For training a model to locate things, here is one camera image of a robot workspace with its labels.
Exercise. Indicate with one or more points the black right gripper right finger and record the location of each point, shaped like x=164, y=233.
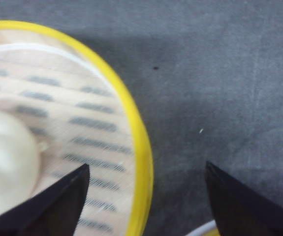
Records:
x=237, y=209

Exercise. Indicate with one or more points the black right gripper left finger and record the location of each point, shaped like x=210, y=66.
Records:
x=53, y=212

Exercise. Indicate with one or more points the steamer basket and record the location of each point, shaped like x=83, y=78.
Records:
x=24, y=32

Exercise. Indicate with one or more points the yellow steamer lid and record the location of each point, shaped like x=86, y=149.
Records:
x=212, y=232

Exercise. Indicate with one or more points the white gauze liner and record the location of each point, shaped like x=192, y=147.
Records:
x=75, y=117

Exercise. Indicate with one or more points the white plate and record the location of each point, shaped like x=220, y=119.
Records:
x=200, y=231

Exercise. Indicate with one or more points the large white steamed bun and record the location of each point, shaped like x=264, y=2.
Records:
x=20, y=162

